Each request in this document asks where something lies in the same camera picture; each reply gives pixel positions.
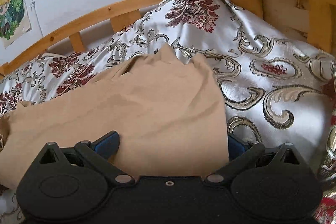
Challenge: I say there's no white floral satin bedspread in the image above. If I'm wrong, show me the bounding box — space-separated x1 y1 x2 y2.
1 0 335 223

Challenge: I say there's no girl drawing wall poster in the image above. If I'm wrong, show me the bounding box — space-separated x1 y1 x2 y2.
1 0 31 48

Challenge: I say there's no beige hooded sweatshirt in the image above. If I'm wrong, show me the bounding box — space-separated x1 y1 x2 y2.
1 45 229 189

